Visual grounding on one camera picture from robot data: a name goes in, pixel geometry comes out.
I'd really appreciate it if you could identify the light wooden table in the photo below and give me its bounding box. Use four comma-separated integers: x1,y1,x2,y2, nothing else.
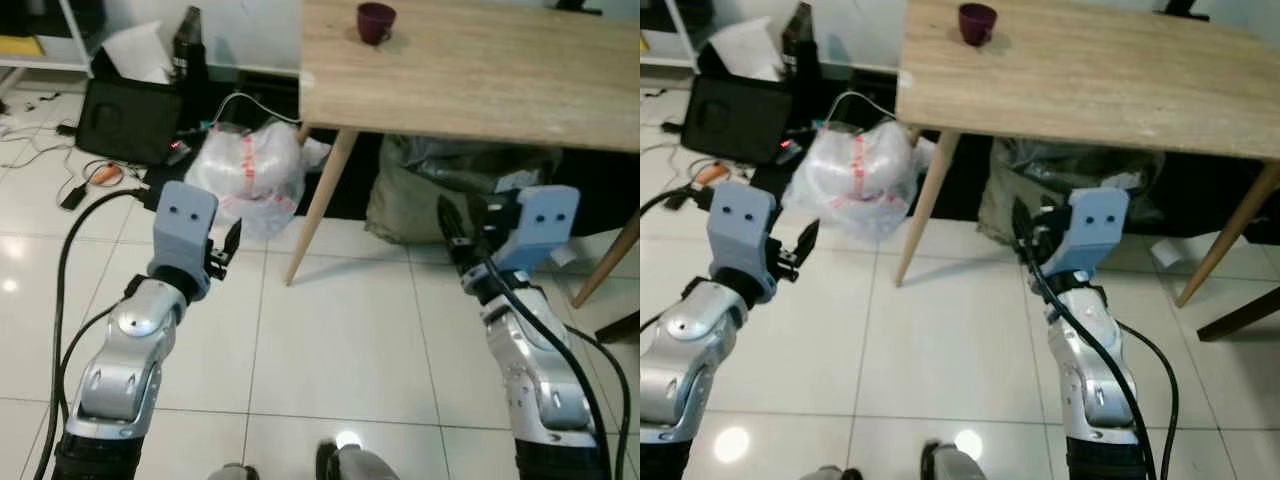
892,0,1280,308
284,0,641,307

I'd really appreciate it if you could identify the white paper sheet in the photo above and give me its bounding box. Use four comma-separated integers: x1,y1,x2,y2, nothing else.
100,20,173,86
706,16,786,83

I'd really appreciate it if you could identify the grey-green sack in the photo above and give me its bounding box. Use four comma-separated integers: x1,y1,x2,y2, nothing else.
977,136,1166,246
364,134,563,247

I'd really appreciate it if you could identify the white shelf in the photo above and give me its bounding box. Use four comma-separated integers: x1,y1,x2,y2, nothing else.
0,0,101,73
640,0,701,71

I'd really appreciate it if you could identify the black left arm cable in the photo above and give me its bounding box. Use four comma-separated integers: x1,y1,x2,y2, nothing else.
33,188,161,480
640,183,713,331

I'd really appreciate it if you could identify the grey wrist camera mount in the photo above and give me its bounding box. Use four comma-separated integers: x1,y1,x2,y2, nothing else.
151,181,220,301
706,181,780,303
1062,187,1132,278
488,186,582,273

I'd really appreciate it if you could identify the black box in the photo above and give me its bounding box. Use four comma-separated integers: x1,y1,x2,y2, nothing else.
682,72,796,167
76,72,189,167

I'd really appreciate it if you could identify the clear plastic bag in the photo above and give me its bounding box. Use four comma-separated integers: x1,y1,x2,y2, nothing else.
783,118,936,241
184,118,309,239

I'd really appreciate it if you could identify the purple cup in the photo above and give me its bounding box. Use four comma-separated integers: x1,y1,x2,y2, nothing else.
958,2,999,48
358,2,397,47

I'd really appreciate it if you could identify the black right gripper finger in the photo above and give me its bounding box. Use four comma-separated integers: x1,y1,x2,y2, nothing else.
436,194,470,270
1011,196,1042,270

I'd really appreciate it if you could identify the tall black bottle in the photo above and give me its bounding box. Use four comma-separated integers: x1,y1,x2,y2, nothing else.
781,2,816,91
171,5,208,93

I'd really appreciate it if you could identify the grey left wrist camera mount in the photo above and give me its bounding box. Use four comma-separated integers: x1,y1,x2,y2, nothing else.
151,181,220,301
706,181,780,303

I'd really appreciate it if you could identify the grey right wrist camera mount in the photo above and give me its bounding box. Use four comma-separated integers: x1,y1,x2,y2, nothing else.
1062,187,1132,278
488,186,582,273

